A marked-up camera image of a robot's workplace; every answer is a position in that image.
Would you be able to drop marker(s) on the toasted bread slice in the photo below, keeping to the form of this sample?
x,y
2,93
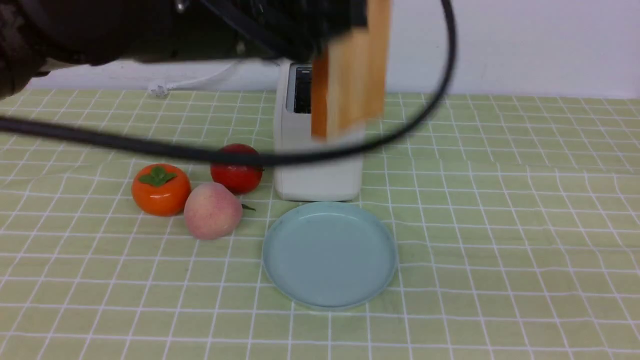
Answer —
x,y
348,81

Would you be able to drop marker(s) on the white toaster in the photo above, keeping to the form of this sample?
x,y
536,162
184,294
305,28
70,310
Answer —
x,y
339,180

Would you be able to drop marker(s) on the pink peach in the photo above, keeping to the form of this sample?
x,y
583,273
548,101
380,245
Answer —
x,y
211,211

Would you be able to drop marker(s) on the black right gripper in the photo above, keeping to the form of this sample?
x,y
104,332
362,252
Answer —
x,y
297,30

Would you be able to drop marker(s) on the light blue plate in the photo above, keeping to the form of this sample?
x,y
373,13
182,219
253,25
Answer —
x,y
329,256

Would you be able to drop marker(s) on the green checkered tablecloth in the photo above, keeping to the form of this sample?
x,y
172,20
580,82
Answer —
x,y
517,227

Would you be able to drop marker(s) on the orange persimmon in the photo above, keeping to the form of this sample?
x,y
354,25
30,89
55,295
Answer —
x,y
161,189

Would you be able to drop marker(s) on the red apple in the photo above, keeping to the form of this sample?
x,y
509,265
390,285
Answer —
x,y
239,180

